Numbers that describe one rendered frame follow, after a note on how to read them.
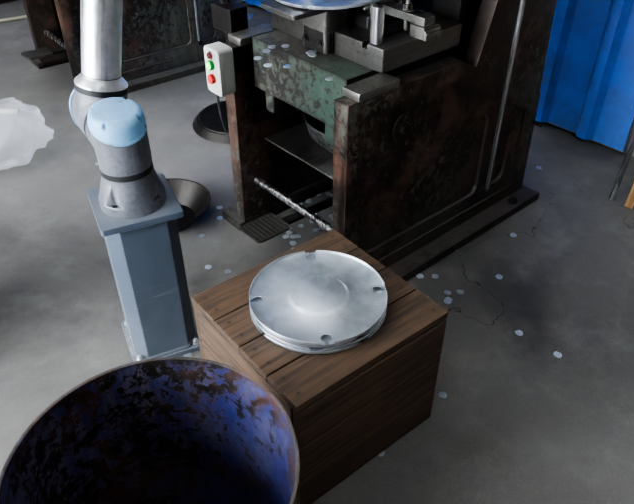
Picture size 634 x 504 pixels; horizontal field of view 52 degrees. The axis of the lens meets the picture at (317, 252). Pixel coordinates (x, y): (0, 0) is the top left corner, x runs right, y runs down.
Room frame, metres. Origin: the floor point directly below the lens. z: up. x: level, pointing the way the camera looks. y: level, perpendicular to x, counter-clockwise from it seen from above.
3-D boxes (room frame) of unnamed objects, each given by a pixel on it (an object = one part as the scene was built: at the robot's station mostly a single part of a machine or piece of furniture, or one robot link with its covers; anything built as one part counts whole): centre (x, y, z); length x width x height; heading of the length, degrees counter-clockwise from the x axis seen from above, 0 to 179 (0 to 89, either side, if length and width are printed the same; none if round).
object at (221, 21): (1.88, 0.25, 0.62); 0.10 x 0.06 x 0.20; 41
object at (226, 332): (1.01, 0.00, 0.18); 0.40 x 0.38 x 0.35; 129
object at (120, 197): (1.26, 0.43, 0.50); 0.15 x 0.15 x 0.10
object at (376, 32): (1.58, -0.15, 0.75); 0.03 x 0.03 x 0.10; 41
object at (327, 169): (1.80, -0.13, 0.31); 0.43 x 0.42 x 0.01; 41
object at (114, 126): (1.26, 0.43, 0.62); 0.13 x 0.12 x 0.14; 32
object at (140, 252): (1.26, 0.43, 0.23); 0.19 x 0.19 x 0.45; 25
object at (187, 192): (1.83, 0.51, 0.04); 0.30 x 0.30 x 0.07
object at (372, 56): (1.80, -0.13, 0.68); 0.45 x 0.30 x 0.06; 41
